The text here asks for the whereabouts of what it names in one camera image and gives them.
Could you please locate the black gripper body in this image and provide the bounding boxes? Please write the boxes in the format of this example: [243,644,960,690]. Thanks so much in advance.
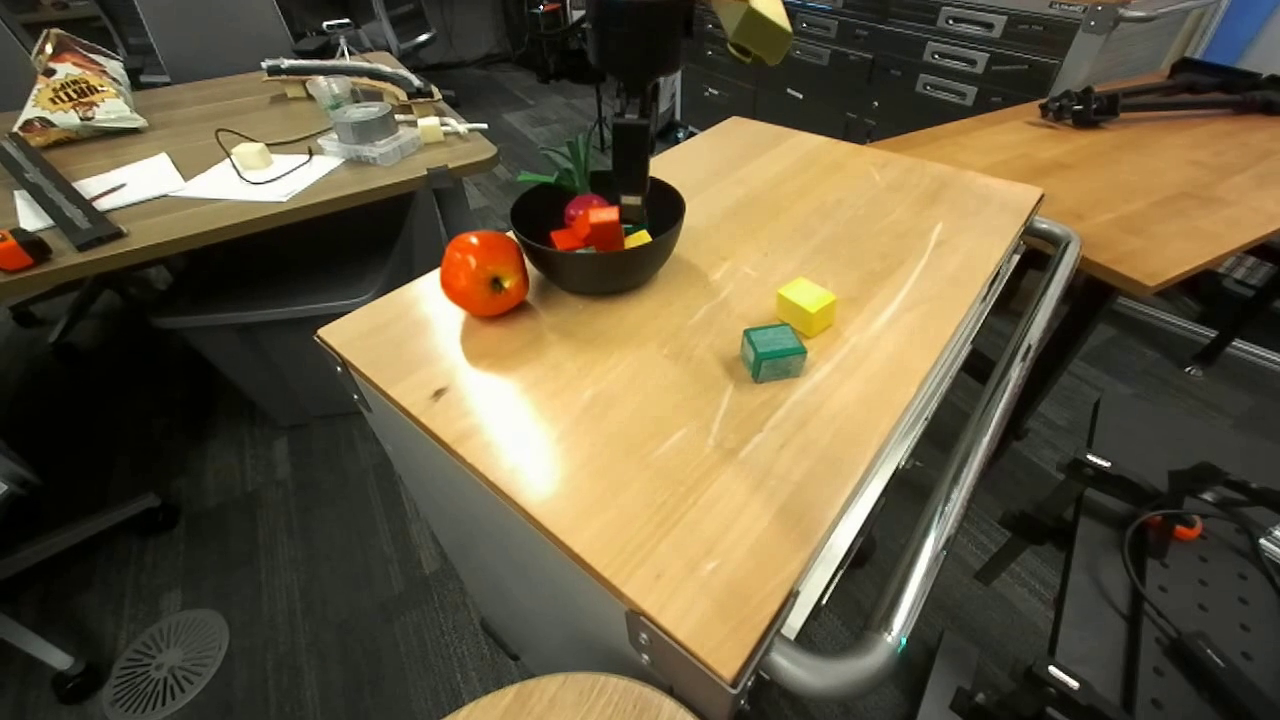
[586,0,696,89]

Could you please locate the magenta toy radish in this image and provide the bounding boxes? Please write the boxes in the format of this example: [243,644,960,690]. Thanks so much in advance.
[514,128,617,231]

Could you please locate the black bowl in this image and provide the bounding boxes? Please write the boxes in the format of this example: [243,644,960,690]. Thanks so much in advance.
[507,170,686,302]

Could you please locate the green cube block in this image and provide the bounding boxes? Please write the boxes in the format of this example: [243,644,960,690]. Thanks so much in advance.
[736,321,813,387]

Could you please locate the small white desk gadget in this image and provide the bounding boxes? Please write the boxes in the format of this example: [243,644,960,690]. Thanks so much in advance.
[394,113,493,144]

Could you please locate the black drawer cabinet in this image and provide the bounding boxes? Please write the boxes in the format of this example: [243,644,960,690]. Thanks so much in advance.
[677,0,1113,135]

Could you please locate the clear plastic container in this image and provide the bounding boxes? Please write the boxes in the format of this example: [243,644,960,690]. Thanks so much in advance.
[324,95,402,170]

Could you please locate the curved headband device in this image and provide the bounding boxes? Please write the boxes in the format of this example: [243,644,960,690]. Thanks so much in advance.
[254,54,442,105]

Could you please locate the white paper sheet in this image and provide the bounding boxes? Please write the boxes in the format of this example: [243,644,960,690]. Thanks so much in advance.
[167,150,349,210]
[8,150,188,231]

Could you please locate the white round puck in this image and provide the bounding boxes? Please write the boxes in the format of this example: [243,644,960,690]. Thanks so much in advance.
[227,135,277,177]

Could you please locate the grey metal tool cart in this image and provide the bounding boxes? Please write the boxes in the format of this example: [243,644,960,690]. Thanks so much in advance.
[332,217,1086,720]

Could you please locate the grey mesh office chair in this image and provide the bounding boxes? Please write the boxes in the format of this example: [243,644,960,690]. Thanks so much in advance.
[133,0,298,77]

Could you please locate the wooden office desk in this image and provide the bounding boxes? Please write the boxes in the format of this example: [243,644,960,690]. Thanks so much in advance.
[0,63,499,313]

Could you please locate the black folded tripod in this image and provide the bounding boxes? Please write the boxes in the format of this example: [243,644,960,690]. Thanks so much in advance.
[1036,54,1280,131]

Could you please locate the grey plastic crate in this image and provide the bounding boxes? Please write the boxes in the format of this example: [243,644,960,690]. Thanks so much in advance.
[1051,0,1223,95]

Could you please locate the large wooden table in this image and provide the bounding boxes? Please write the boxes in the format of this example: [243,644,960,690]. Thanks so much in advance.
[872,71,1280,302]

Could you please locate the round wooden stool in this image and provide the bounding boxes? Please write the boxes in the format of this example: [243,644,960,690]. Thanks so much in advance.
[442,674,699,720]

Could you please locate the chips bag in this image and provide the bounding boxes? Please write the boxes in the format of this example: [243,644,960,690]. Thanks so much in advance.
[8,29,152,135]

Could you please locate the long black bar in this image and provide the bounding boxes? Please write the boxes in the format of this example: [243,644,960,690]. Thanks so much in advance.
[0,131,128,257]

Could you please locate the blue panel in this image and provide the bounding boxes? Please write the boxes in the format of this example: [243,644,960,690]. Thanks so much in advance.
[1202,0,1280,77]

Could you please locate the small orange object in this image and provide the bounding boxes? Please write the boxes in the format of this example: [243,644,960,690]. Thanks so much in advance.
[0,230,55,278]

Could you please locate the office chair base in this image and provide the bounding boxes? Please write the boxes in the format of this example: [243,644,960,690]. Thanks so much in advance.
[0,313,182,709]

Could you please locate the orange clamp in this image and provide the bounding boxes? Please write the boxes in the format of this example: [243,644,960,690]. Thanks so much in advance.
[1141,510,1210,552]

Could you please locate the round white floor grille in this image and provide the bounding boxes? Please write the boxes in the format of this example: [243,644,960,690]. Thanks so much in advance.
[94,610,232,720]

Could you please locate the black perforated breadboard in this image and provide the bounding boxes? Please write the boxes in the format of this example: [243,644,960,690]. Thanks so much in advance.
[1051,511,1280,720]

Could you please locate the chrome cart handle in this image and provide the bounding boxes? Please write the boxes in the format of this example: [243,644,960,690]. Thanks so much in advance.
[760,217,1086,709]

